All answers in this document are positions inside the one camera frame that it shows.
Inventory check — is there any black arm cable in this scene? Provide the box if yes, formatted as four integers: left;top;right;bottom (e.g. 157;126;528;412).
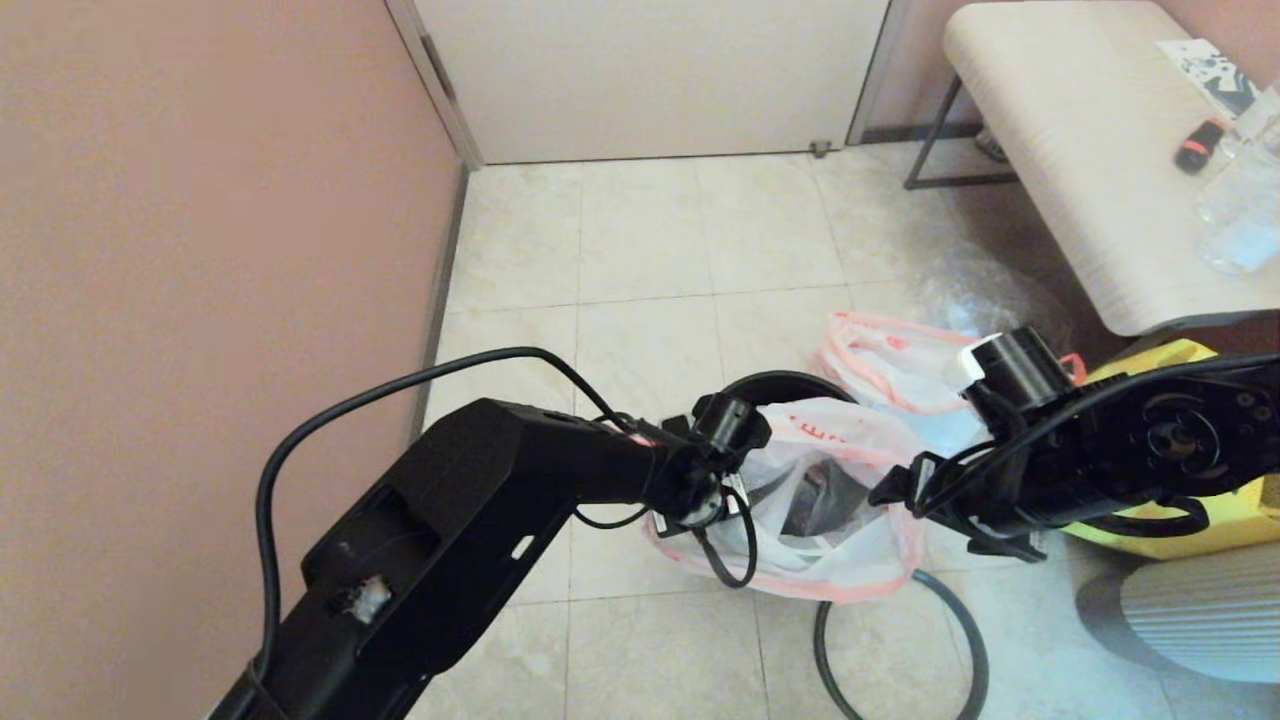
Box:
915;355;1280;541
255;346;759;589

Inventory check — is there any white door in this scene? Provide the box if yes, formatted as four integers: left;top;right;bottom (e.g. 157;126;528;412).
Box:
413;0;891;166

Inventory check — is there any clear plastic bottle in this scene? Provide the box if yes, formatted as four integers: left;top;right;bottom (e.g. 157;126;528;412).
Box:
1192;85;1280;276

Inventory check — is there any yellow tote bag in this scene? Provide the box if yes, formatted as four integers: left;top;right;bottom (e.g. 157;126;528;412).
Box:
1060;338;1280;559

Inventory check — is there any black trash bin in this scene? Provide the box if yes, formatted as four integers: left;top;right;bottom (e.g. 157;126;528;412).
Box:
718;371;871;541

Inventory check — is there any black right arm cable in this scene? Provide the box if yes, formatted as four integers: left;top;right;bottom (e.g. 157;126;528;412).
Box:
915;355;1280;541

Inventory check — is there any grey ribbed round object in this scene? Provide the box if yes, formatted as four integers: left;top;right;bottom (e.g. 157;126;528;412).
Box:
1075;541;1280;686

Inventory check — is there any beige table with metal legs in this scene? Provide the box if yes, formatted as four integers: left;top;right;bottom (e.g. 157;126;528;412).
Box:
905;0;1280;337

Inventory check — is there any white bag orange drawstring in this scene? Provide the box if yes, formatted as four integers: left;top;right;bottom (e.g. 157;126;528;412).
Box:
645;398;926;604
815;312;1088;453

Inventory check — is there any black and orange small device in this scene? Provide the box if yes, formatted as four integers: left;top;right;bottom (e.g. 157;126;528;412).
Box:
1175;118;1226;175

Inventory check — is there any black and white leaflet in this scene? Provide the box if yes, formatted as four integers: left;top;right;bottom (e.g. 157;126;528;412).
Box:
1158;38;1256;119

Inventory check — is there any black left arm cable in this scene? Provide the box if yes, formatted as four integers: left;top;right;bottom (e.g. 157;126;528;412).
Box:
255;346;759;589

